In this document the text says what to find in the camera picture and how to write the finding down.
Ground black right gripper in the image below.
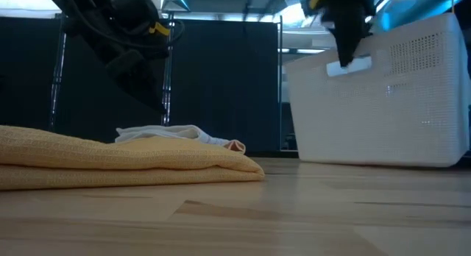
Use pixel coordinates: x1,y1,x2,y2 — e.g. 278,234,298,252
307,0,377,68

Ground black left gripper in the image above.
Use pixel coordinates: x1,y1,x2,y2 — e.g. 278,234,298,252
62,0,174,115

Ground white striped towel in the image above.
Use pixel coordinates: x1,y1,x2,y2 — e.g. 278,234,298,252
114,124,233,146

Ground white perforated plastic basket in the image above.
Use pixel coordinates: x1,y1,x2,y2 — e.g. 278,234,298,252
285,13,471,168

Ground plain tan towel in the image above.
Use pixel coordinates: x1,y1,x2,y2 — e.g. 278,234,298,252
0,124,266,191

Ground orange checked towel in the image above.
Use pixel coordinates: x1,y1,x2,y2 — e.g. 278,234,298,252
224,139,247,154

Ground yellow tag on left gripper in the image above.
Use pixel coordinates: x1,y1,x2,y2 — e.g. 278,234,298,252
148,22,172,37

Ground black room divider screen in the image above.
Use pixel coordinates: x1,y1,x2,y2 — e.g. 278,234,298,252
0,13,283,154

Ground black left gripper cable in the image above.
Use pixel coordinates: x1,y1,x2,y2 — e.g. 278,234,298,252
64,0,185,50

